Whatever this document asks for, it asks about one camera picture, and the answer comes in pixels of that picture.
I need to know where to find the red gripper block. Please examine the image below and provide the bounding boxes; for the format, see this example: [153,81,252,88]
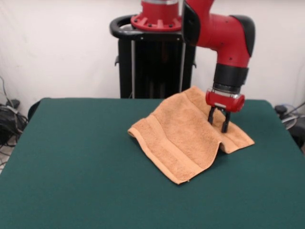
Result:
[205,88,245,134]

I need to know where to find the orange terry towel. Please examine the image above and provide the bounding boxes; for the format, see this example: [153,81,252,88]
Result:
[127,85,255,186]

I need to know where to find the dark green tablecloth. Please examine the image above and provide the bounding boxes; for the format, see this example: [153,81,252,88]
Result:
[0,97,305,229]

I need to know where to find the black cable tangle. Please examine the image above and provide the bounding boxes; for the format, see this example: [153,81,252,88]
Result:
[274,102,305,148]
[0,76,29,167]

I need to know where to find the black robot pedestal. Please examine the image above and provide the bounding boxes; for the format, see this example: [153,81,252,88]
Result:
[109,14,197,99]

